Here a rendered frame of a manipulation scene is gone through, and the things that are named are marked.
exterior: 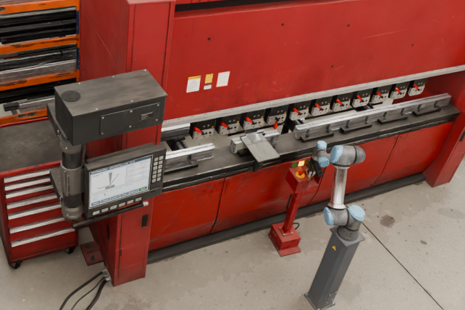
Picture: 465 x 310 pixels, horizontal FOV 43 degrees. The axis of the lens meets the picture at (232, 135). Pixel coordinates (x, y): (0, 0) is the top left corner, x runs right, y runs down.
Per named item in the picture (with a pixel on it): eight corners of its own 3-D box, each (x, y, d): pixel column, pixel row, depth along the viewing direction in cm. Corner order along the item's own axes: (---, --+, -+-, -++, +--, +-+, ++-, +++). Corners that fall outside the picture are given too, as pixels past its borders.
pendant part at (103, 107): (72, 238, 322) (70, 116, 269) (56, 207, 337) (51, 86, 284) (155, 210, 348) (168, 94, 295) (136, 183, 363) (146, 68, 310)
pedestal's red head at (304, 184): (294, 193, 443) (299, 176, 432) (285, 179, 454) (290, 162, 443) (317, 189, 451) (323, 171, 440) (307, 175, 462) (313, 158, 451)
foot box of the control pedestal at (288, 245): (280, 257, 479) (284, 247, 472) (267, 234, 496) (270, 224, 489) (301, 252, 487) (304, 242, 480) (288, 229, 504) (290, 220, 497)
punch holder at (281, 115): (267, 125, 430) (272, 107, 420) (261, 118, 436) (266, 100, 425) (284, 122, 437) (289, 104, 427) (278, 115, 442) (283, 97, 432)
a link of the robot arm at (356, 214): (362, 230, 395) (369, 216, 386) (343, 230, 392) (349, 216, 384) (358, 216, 404) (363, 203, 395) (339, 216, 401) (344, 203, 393)
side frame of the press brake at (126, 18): (113, 287, 431) (129, 3, 288) (79, 207, 486) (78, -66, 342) (145, 277, 442) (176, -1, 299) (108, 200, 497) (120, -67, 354)
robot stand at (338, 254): (335, 304, 451) (365, 238, 403) (317, 313, 443) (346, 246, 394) (321, 286, 462) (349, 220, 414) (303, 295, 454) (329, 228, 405)
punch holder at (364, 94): (352, 108, 466) (358, 90, 456) (346, 102, 472) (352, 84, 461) (367, 104, 473) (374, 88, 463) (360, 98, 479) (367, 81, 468)
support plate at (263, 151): (258, 162, 413) (258, 161, 413) (240, 139, 430) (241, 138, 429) (279, 157, 421) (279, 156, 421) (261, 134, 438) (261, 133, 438)
